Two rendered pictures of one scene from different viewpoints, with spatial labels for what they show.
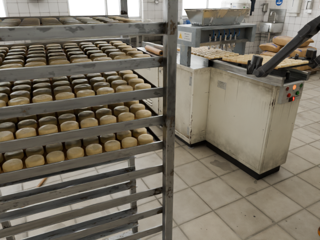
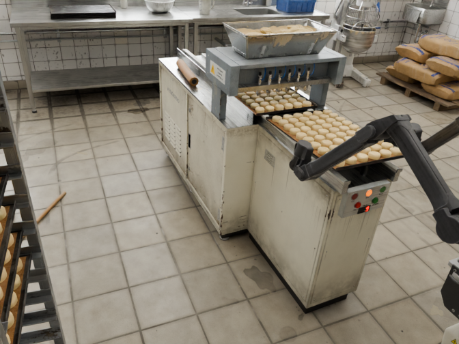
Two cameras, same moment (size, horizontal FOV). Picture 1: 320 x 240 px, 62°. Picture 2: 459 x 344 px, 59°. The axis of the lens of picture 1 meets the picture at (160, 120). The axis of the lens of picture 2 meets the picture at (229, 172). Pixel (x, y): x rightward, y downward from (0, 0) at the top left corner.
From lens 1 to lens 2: 70 cm
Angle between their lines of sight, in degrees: 8
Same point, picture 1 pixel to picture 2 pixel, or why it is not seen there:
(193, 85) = (225, 152)
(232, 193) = (257, 334)
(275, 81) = (335, 183)
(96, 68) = not seen: outside the picture
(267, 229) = not seen: outside the picture
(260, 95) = (314, 196)
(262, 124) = (314, 240)
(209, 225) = not seen: outside the picture
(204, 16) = (248, 46)
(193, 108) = (225, 185)
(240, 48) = (320, 89)
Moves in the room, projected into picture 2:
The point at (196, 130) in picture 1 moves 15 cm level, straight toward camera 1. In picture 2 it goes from (231, 216) to (225, 231)
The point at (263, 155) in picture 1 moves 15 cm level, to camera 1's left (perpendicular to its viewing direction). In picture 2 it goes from (313, 284) to (283, 281)
